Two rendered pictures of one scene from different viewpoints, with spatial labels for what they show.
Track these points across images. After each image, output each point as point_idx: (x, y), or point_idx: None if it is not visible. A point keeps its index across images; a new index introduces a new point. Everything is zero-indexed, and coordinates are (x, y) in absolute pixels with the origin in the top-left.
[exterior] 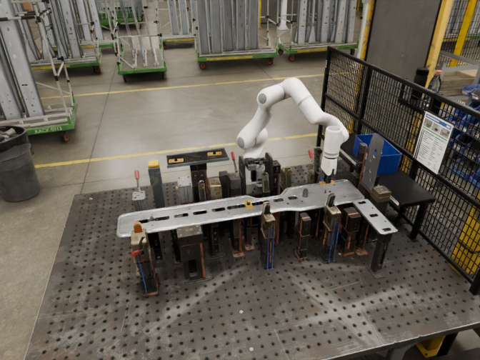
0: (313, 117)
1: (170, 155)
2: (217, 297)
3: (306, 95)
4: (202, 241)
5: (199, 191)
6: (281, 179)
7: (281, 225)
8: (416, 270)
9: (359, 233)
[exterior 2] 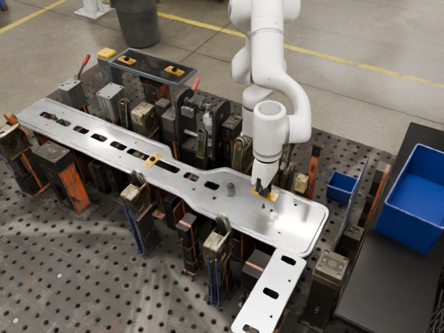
0: (253, 72)
1: (133, 50)
2: (63, 242)
3: (261, 25)
4: (58, 172)
5: (120, 111)
6: None
7: (187, 212)
8: None
9: None
